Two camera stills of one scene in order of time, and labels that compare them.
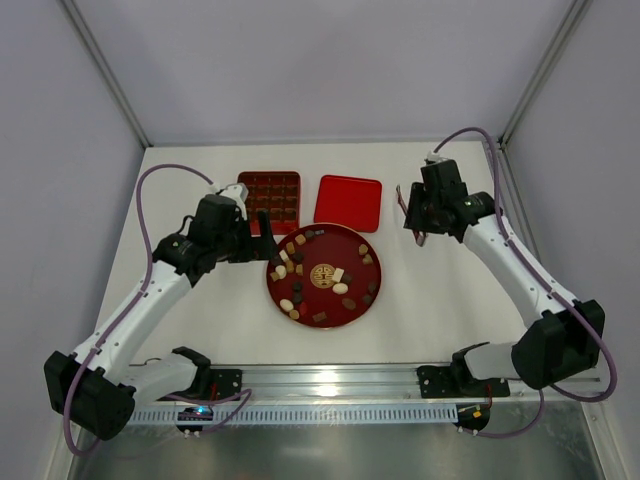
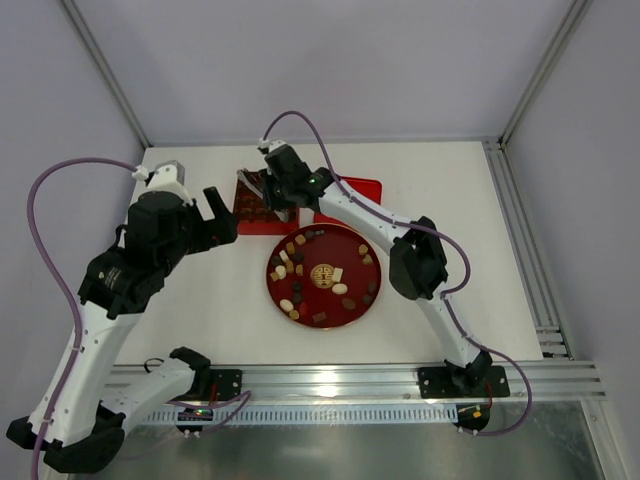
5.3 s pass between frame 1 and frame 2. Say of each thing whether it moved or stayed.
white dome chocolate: stayed
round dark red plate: stayed
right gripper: moved
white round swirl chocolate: stayed
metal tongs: moved
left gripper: moved
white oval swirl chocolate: stayed
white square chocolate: stayed
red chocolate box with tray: stayed
